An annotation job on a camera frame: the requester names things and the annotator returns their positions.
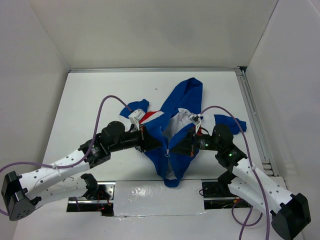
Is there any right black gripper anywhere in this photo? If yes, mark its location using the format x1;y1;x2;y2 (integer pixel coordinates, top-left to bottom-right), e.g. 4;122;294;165
170;127;222;156

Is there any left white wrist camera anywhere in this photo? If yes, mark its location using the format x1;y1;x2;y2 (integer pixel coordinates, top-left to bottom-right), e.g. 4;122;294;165
128;108;146;131

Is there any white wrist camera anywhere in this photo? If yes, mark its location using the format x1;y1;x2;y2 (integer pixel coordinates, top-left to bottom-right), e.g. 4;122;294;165
128;108;146;131
188;113;202;134

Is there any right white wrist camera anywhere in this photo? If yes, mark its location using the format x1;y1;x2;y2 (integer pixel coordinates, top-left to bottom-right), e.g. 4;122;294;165
188;113;202;134

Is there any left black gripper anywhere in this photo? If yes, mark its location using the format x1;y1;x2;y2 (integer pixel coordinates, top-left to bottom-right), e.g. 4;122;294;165
109;123;163;153

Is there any blue white red jacket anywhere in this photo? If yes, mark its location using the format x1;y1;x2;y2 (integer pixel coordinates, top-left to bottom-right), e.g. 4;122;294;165
118;77;248;188

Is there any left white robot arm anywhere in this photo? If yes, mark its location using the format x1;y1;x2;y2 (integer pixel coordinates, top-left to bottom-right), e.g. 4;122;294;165
1;121;162;221

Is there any aluminium frame rail back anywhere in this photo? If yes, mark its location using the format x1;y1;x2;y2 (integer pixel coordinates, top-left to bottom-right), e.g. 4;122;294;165
69;67;242;73

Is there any white taped cover plate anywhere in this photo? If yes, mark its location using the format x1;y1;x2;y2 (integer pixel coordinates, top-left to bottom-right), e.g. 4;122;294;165
113;180;206;217

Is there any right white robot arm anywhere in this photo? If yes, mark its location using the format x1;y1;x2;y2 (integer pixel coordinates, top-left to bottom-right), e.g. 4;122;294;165
170;124;311;240

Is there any aluminium frame rail right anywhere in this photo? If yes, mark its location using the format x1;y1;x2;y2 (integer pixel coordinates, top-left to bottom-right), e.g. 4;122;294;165
235;66;279;177

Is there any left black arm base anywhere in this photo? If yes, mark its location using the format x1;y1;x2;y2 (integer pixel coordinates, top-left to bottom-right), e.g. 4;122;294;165
80;173;114;200

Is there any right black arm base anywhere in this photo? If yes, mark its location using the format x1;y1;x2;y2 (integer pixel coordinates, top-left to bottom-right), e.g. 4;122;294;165
199;171;236;199

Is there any aluminium frame rail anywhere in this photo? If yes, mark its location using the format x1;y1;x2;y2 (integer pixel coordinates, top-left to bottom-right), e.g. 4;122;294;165
235;66;279;177
69;67;242;73

